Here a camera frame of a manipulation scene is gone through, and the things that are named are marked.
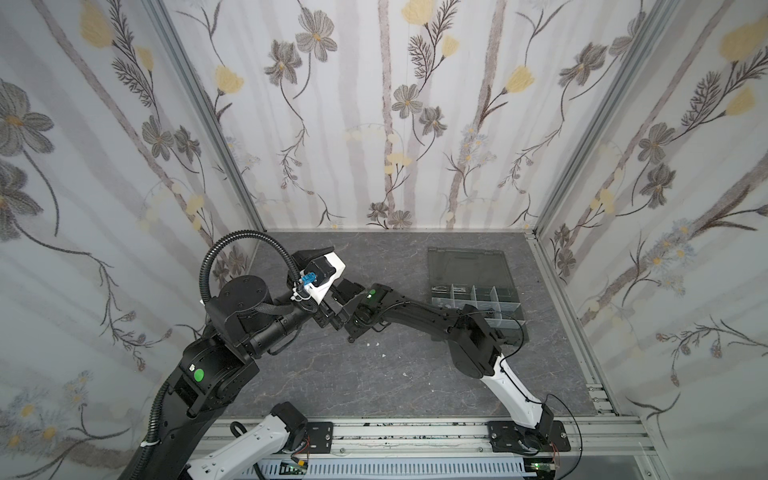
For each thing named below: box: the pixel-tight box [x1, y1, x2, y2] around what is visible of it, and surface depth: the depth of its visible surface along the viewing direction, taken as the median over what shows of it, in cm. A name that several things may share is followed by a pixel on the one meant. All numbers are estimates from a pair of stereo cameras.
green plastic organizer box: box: [427, 247, 529, 344], surface depth 105 cm
